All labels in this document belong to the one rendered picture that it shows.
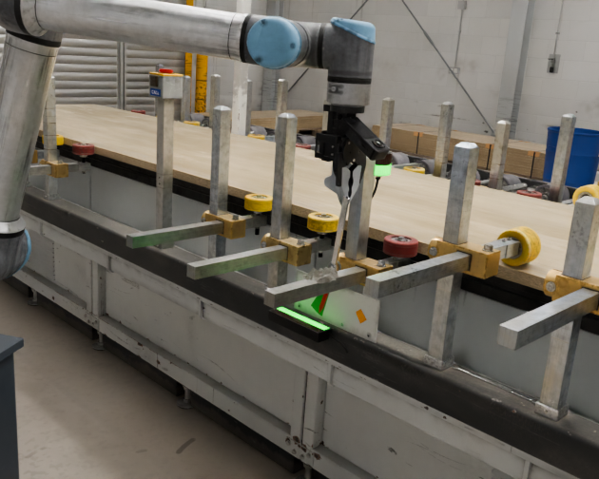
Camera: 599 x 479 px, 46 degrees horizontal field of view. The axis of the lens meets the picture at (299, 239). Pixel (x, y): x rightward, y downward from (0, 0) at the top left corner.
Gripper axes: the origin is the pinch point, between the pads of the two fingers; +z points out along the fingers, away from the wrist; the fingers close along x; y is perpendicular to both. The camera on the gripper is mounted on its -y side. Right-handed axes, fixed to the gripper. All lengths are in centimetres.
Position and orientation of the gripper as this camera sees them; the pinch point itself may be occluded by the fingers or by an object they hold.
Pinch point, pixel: (347, 201)
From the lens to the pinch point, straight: 148.9
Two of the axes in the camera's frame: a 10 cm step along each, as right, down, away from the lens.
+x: -7.1, 1.5, -6.9
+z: -0.6, 9.6, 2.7
